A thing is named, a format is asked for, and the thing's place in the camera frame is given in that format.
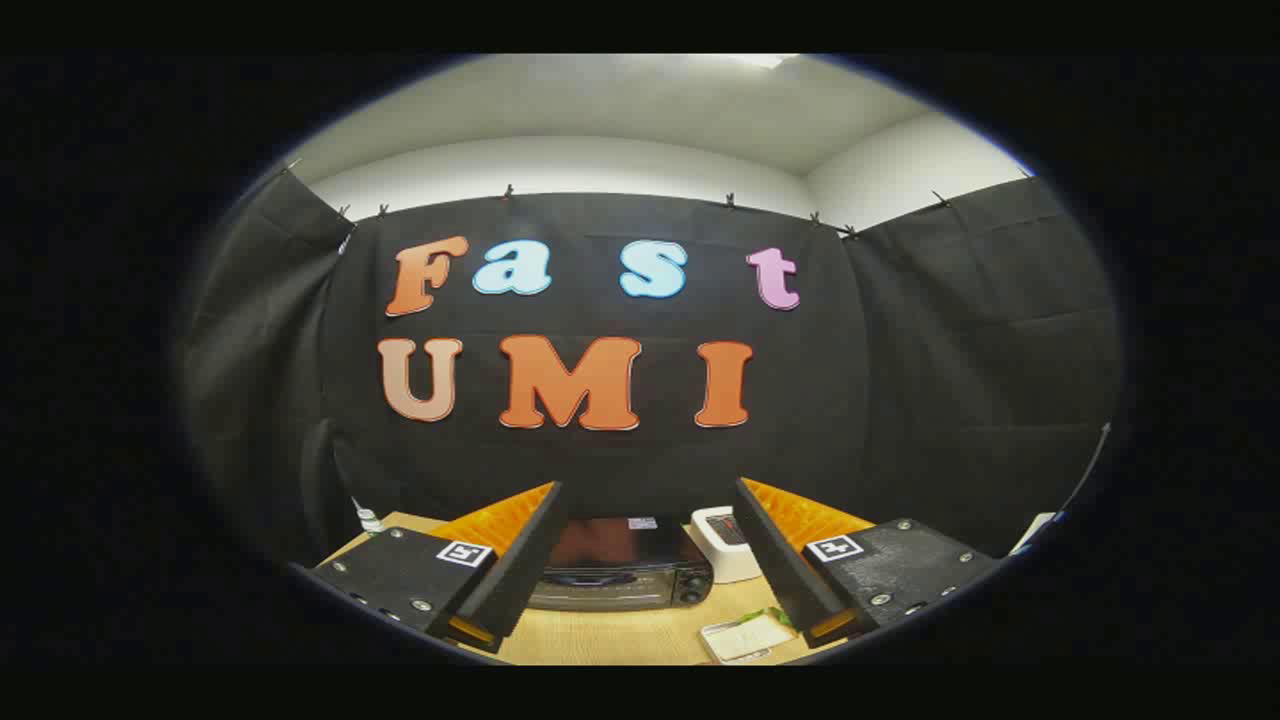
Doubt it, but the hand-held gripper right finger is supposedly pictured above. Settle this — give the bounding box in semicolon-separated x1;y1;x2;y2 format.
733;476;1003;651

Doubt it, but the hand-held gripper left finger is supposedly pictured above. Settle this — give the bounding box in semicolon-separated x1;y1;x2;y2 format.
310;480;569;656

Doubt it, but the lettuce sandwich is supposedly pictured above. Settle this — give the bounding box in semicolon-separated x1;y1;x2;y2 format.
710;606;796;657

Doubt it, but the black toaster oven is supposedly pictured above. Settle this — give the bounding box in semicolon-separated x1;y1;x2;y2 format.
525;516;716;613

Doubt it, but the white pop-up toaster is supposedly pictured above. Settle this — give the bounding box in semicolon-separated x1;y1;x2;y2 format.
689;505;766;585

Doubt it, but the white rectangular tray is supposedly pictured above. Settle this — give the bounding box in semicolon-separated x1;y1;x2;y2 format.
698;612;799;665

